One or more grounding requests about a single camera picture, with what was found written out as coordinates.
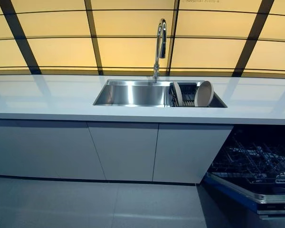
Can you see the open dishwasher door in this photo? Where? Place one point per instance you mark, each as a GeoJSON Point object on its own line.
{"type": "Point", "coordinates": [251, 197]}

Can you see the stainless steel sink basin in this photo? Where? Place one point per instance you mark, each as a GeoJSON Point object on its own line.
{"type": "Point", "coordinates": [135, 92]}

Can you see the white cabinet door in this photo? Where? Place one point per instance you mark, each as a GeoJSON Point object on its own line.
{"type": "Point", "coordinates": [126, 150]}
{"type": "Point", "coordinates": [42, 149]}
{"type": "Point", "coordinates": [190, 152]}

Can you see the beige plate standing on edge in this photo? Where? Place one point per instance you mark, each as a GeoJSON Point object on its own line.
{"type": "Point", "coordinates": [177, 92]}

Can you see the large beige round plate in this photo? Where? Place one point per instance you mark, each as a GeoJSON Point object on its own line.
{"type": "Point", "coordinates": [204, 93]}

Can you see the chrome gooseneck kitchen faucet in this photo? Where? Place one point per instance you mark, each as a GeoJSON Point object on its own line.
{"type": "Point", "coordinates": [160, 42]}

